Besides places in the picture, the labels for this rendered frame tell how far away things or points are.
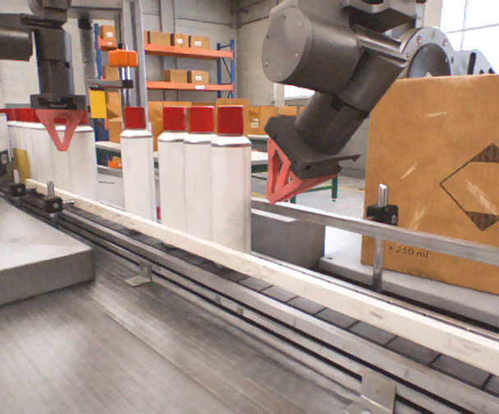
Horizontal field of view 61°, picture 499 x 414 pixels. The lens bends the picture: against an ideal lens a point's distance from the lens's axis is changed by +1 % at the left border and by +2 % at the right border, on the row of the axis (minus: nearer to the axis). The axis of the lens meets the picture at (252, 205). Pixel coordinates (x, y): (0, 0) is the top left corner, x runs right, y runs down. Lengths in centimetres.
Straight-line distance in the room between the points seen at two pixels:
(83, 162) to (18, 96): 764
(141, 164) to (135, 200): 6
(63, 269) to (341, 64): 47
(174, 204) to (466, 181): 39
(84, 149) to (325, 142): 61
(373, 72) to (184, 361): 33
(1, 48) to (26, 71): 778
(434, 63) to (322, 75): 58
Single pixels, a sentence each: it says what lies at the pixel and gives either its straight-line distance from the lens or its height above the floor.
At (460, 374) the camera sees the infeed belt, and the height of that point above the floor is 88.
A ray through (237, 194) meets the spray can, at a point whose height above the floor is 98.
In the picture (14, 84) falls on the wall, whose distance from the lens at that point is 855.
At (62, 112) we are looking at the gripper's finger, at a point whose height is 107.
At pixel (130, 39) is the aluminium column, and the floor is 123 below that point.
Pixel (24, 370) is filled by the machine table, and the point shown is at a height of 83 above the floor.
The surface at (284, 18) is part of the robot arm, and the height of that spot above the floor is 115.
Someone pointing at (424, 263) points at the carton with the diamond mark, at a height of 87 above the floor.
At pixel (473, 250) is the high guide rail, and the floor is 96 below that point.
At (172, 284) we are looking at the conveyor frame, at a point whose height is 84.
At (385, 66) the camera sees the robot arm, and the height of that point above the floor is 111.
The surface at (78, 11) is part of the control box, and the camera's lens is 106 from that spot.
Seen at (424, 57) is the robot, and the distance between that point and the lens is 89.
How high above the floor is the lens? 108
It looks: 13 degrees down
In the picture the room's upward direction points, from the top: straight up
